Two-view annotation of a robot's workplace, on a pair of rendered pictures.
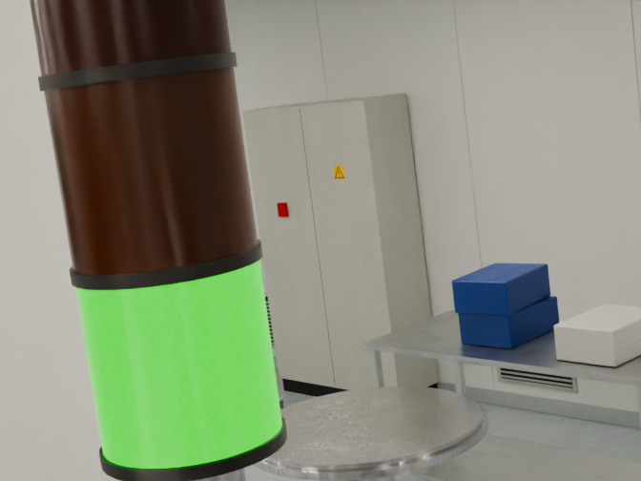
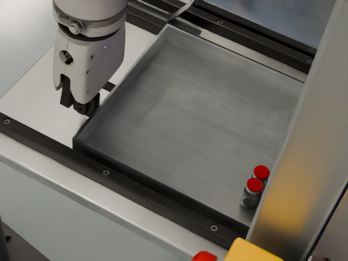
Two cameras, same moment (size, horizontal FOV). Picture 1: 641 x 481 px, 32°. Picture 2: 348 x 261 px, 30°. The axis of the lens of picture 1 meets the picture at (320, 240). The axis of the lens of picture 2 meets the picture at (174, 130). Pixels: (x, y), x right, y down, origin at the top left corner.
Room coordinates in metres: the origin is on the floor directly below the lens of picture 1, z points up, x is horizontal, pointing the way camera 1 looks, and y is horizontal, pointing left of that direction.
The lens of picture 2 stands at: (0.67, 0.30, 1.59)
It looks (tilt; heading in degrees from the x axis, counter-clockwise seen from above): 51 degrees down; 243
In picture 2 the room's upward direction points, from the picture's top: 9 degrees clockwise
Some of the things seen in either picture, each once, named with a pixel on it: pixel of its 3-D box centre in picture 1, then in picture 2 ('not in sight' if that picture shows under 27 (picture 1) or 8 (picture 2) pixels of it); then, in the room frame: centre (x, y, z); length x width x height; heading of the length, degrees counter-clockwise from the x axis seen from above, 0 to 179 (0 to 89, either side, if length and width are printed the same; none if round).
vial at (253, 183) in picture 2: not in sight; (251, 194); (0.36, -0.07, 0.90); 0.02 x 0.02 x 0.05
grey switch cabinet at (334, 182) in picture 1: (338, 251); not in sight; (7.65, -0.11, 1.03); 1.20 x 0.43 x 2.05; 42
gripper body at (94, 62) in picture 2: not in sight; (88, 44); (0.52, -0.25, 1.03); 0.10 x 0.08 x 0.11; 42
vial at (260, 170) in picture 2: not in sight; (258, 181); (0.34, -0.08, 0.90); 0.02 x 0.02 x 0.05
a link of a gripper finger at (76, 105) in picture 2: not in sight; (79, 102); (0.54, -0.24, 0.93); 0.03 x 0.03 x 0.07; 42
